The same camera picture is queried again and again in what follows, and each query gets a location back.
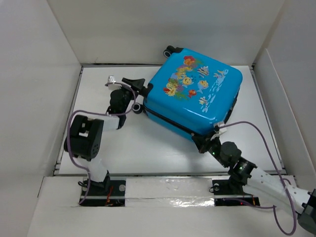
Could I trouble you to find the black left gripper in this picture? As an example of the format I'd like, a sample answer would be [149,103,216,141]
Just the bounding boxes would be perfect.
[118,79,145,115]

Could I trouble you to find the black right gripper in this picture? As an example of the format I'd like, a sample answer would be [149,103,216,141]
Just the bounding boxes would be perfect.
[190,131,228,168]

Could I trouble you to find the blue kids suitcase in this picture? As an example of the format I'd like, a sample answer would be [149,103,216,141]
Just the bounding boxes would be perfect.
[140,45,243,140]

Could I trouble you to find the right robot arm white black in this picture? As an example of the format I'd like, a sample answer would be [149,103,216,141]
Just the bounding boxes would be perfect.
[192,132,316,235]

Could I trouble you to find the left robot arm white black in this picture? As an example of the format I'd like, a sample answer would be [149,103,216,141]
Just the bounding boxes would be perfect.
[64,76,145,196]

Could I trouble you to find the white front foam board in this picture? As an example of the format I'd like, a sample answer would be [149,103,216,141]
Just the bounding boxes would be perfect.
[28,176,293,237]

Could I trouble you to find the white right side panel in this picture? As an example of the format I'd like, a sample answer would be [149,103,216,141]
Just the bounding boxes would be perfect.
[253,49,316,191]

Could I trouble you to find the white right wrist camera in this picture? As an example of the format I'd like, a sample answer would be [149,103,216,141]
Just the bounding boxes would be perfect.
[210,121,227,140]

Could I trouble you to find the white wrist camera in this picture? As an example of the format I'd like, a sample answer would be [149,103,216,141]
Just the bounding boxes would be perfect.
[105,75,121,91]
[210,121,227,140]

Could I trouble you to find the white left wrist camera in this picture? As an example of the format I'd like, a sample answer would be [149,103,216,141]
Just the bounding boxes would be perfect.
[105,75,121,91]

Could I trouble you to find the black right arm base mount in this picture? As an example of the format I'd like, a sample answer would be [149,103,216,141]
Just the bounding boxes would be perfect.
[209,176,260,207]

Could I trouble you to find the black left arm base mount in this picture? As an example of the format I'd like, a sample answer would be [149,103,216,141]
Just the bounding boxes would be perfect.
[78,179,126,207]

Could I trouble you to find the aluminium front rail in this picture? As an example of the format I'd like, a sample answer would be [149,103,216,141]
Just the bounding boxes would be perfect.
[53,172,284,179]

